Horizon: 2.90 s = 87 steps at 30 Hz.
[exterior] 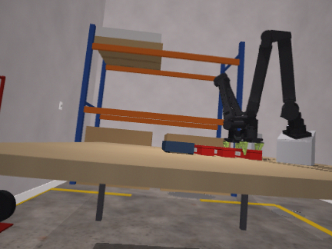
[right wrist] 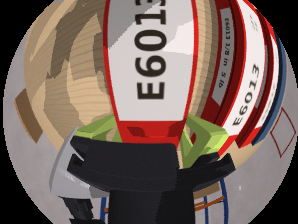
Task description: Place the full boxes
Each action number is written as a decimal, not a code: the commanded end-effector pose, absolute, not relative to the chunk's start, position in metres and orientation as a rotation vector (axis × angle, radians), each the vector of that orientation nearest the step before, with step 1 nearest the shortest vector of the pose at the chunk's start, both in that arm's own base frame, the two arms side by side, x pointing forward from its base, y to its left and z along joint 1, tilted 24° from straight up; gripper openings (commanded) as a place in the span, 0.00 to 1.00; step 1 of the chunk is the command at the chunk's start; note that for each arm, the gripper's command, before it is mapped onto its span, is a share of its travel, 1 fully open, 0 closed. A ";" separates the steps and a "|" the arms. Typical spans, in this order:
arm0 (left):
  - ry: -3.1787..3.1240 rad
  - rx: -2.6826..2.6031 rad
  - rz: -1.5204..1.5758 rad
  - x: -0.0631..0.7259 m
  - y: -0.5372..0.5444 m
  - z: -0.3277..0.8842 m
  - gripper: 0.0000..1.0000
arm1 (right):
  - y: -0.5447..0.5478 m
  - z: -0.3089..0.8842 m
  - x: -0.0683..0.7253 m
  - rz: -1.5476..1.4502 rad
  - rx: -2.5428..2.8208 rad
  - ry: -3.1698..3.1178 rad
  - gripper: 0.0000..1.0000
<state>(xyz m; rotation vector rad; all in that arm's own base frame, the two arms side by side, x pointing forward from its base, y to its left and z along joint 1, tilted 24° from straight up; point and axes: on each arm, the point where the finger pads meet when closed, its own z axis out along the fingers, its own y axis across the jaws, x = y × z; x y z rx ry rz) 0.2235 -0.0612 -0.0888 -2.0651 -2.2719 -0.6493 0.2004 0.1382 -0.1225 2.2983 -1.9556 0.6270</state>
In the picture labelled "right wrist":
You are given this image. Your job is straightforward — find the white box with red trim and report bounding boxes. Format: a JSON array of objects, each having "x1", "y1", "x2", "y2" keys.
[{"x1": 200, "y1": 0, "x2": 265, "y2": 156}]

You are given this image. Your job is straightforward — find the white box with red edges labelled e6013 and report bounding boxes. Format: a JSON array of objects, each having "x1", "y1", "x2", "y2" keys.
[{"x1": 103, "y1": 0, "x2": 199, "y2": 148}]

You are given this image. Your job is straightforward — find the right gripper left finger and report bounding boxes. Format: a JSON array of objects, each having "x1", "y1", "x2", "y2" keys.
[{"x1": 73, "y1": 113, "x2": 122, "y2": 142}]

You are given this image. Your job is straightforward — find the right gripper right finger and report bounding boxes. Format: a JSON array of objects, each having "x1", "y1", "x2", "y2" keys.
[{"x1": 180, "y1": 113, "x2": 229, "y2": 168}]

